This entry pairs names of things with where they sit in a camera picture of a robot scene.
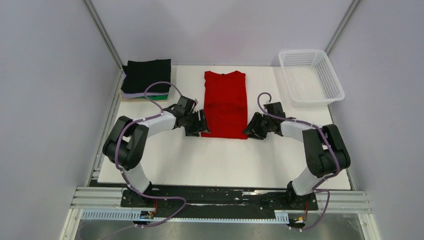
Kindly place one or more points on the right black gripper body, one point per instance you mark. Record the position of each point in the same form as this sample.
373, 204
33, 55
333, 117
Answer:
265, 126

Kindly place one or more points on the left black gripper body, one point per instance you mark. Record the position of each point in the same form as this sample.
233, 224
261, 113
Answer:
192, 123

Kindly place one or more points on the red t shirt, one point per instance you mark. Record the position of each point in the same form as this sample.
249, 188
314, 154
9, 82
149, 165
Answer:
225, 105

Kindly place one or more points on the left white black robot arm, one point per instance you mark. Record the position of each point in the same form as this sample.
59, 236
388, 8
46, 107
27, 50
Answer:
126, 142

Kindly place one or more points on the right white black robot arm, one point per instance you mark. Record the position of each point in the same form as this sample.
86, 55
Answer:
326, 154

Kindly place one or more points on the folded green t shirt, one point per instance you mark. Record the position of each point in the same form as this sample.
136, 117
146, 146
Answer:
155, 97

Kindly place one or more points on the white plastic basket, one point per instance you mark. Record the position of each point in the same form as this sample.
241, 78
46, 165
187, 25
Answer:
310, 78

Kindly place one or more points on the folded black t shirt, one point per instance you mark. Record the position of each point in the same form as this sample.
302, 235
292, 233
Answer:
139, 75

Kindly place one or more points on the folded lavender t shirt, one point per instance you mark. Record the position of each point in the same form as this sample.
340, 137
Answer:
142, 94

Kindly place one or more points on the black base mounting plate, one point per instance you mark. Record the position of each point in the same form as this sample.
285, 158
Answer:
213, 202

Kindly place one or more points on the white slotted cable duct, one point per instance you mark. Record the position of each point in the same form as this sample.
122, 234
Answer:
138, 216

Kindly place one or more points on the aluminium frame rail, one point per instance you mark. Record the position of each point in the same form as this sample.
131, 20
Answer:
341, 201

